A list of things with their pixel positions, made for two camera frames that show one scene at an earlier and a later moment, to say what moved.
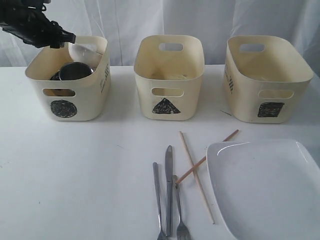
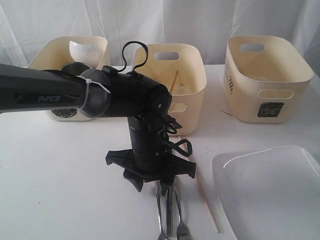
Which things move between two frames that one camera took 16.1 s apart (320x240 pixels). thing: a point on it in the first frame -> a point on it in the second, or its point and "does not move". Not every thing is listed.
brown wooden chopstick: x=203 y=159 -> x=174 y=83
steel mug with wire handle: x=71 y=71 does not move
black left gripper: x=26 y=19 -> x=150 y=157
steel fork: x=181 y=233 does not move
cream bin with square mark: x=265 y=80 does not move
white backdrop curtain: x=122 y=22 does not move
